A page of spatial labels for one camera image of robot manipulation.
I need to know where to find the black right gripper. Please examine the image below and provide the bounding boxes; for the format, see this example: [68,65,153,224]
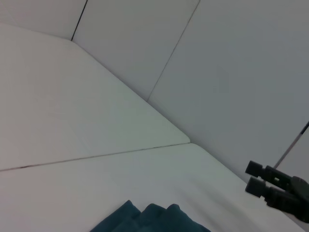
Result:
[244,160,309,222]

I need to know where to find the teal blue FREE t-shirt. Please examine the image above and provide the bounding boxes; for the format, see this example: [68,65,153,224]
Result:
[89,200,211,232]

